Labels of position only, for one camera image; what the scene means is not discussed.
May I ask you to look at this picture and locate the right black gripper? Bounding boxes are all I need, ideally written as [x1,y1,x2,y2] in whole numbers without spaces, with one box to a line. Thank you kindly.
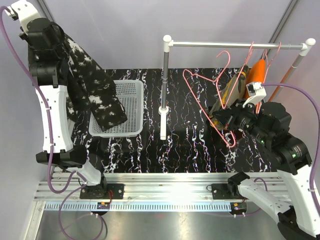
[212,98,270,145]

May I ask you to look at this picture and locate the pink hanger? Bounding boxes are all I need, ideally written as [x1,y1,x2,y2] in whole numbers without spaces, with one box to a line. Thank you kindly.
[262,41,282,84]
[221,41,254,109]
[182,50,236,148]

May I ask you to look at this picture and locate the camouflage yellow trousers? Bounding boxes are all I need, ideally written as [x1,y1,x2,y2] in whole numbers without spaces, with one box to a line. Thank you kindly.
[208,64,250,131]

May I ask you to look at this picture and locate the black white patterned trousers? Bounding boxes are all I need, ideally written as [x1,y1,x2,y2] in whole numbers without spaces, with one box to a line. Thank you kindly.
[64,35,128,131]

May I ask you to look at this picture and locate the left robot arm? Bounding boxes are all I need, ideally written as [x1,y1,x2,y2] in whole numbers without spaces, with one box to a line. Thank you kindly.
[20,17,109,199]

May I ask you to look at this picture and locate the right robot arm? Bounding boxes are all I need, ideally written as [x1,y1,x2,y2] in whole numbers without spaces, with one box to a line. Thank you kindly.
[212,100,320,240]

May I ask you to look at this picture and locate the orange trousers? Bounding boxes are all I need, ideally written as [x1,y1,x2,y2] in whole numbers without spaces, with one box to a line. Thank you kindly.
[245,59,266,85]

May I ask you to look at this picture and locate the silver clothes rack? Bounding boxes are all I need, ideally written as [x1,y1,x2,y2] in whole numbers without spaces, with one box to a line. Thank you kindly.
[158,35,316,141]

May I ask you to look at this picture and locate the white plastic basket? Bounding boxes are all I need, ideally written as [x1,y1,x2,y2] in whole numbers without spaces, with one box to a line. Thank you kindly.
[88,79,144,138]

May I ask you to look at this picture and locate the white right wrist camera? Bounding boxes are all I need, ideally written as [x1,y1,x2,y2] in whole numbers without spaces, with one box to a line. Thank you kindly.
[242,81,267,108]

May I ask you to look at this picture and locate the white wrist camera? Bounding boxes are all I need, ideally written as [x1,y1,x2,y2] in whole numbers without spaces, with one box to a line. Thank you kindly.
[5,0,41,33]
[242,81,267,108]

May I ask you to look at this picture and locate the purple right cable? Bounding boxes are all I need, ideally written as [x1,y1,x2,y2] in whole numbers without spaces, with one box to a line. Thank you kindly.
[261,83,320,193]

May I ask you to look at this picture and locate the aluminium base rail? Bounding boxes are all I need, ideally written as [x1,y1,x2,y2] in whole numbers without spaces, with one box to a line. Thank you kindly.
[33,173,232,212]

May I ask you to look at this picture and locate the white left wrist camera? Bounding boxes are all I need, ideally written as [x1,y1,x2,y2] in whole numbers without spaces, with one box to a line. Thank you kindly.
[5,0,41,33]

